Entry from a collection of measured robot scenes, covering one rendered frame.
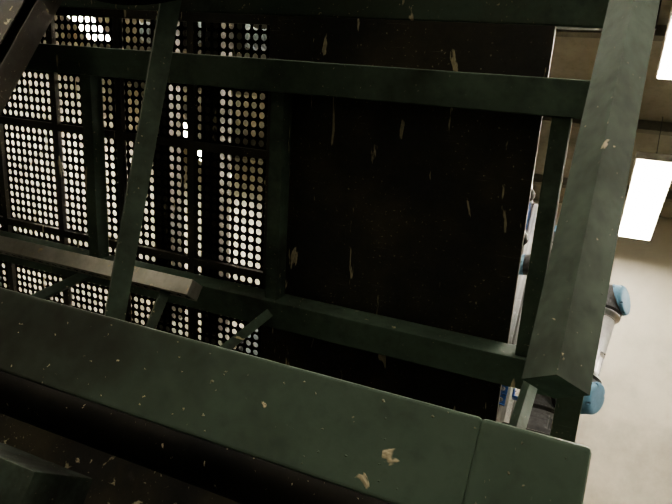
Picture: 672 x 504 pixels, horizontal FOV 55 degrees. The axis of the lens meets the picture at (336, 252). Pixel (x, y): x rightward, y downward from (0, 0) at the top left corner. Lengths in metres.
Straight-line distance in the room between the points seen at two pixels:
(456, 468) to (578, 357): 0.15
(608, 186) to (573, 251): 0.09
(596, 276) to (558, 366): 0.11
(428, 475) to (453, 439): 0.04
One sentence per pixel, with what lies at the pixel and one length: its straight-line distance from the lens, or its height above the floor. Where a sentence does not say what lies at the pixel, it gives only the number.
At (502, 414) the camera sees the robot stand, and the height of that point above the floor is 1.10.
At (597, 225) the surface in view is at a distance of 0.69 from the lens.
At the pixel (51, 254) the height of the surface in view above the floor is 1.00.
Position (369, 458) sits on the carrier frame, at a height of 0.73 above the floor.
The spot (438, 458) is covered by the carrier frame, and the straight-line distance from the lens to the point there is 0.58.
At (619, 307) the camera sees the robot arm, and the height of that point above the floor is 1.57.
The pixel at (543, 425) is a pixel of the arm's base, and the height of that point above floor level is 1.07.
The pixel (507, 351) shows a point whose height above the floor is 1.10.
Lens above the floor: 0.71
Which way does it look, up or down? 18 degrees up
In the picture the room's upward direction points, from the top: 18 degrees clockwise
